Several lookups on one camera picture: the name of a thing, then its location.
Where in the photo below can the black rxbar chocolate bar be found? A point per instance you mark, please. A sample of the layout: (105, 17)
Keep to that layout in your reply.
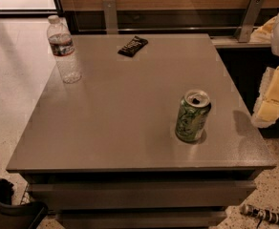
(133, 46)

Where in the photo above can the left metal bracket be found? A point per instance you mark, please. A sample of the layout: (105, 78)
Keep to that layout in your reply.
(110, 16)

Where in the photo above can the green soda can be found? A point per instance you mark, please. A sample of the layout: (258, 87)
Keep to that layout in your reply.
(194, 109)

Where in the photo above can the black white striped object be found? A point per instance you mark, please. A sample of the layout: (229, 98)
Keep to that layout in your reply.
(261, 214)

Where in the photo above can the right metal bracket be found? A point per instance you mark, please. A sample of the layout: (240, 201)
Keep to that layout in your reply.
(245, 29)

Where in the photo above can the clear plastic water bottle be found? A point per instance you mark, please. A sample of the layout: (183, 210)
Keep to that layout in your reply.
(63, 49)

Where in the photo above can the grey drawer cabinet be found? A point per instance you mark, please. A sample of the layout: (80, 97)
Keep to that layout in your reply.
(103, 153)

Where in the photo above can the black curved object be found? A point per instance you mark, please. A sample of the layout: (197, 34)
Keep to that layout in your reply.
(23, 216)

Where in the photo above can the metal bracket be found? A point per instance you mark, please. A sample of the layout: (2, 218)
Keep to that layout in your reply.
(245, 29)
(110, 16)

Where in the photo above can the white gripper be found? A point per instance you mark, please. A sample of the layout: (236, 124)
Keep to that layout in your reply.
(266, 111)

